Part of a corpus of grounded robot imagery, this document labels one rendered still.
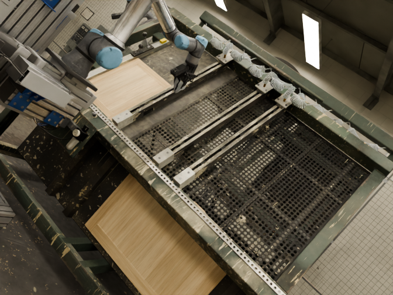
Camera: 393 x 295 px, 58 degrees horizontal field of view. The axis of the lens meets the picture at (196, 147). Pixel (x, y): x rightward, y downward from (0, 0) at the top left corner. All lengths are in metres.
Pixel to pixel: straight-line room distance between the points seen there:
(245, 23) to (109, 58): 6.97
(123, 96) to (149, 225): 0.91
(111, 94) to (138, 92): 0.19
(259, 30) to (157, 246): 6.72
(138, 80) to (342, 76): 5.56
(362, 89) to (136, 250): 6.06
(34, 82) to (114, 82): 1.13
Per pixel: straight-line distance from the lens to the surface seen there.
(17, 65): 1.67
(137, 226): 2.37
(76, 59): 1.89
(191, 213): 2.00
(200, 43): 2.08
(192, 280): 2.24
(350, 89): 7.60
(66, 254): 2.36
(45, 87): 1.68
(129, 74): 2.76
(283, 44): 8.13
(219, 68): 2.84
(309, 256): 2.08
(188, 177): 2.10
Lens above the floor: 1.19
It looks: 1 degrees down
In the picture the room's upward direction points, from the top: 41 degrees clockwise
